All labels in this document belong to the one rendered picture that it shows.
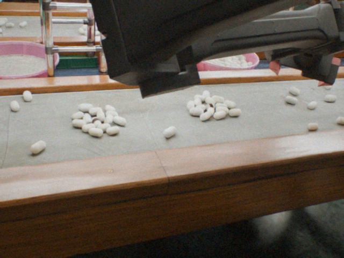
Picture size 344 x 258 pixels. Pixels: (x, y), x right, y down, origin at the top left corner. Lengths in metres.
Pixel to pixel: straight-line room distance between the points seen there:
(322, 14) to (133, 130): 0.49
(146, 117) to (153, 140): 0.10
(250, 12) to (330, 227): 1.71
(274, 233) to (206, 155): 1.03
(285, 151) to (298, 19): 0.40
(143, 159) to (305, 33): 0.40
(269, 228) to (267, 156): 0.96
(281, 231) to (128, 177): 1.19
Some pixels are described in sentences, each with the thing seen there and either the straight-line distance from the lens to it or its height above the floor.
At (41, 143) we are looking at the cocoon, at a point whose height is 0.76.
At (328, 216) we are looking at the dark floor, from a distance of 1.98.
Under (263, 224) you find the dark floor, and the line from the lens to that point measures 1.77.
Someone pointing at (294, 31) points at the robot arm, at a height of 1.09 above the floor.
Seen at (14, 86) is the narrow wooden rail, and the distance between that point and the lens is 1.01.
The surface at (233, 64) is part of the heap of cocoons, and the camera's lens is 1.33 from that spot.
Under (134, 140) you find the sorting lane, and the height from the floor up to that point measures 0.74.
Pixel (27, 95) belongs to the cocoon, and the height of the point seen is 0.76.
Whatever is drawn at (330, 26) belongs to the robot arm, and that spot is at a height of 1.09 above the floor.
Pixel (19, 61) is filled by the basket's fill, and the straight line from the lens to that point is 1.24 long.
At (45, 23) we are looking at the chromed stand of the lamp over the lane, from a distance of 1.00.
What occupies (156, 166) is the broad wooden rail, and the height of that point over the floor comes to 0.76.
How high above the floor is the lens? 1.23
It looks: 33 degrees down
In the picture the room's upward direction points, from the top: 9 degrees clockwise
